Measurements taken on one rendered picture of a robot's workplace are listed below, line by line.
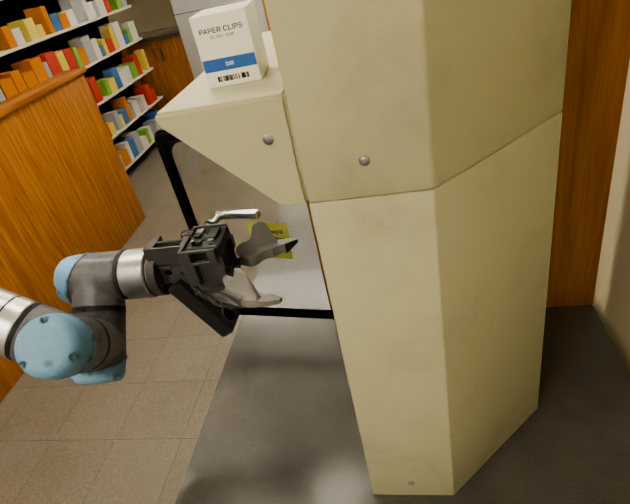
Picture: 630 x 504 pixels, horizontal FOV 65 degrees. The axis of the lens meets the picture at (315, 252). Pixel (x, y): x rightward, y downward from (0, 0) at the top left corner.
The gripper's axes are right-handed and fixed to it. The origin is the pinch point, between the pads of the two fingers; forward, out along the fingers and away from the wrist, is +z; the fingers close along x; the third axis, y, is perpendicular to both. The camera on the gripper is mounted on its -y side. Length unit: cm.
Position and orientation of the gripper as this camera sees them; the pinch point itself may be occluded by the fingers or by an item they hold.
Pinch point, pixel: (291, 271)
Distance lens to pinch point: 70.6
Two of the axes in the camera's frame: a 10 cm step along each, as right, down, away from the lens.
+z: 9.8, -0.9, -2.0
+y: -1.9, -8.2, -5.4
